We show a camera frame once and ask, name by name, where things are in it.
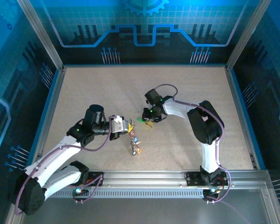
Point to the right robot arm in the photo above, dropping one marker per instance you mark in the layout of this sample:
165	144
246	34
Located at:
179	109

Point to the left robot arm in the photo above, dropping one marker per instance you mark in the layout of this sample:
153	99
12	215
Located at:
60	151

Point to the blue table border strip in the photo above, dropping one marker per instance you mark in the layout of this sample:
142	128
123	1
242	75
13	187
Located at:
44	112
247	116
144	65

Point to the grey metal panel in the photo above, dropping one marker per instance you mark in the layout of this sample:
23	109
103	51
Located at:
142	210

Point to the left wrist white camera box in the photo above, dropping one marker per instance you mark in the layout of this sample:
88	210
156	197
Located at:
118	123

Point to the aluminium side rail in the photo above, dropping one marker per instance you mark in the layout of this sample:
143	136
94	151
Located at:
51	112
241	116

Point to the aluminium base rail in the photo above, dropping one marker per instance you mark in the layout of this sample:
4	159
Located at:
142	178

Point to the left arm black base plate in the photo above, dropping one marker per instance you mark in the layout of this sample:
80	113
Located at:
96	178

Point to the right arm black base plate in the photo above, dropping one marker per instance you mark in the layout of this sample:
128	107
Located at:
193	178

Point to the aluminium frame post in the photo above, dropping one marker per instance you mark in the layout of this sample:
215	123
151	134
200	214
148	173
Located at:
42	37
245	32

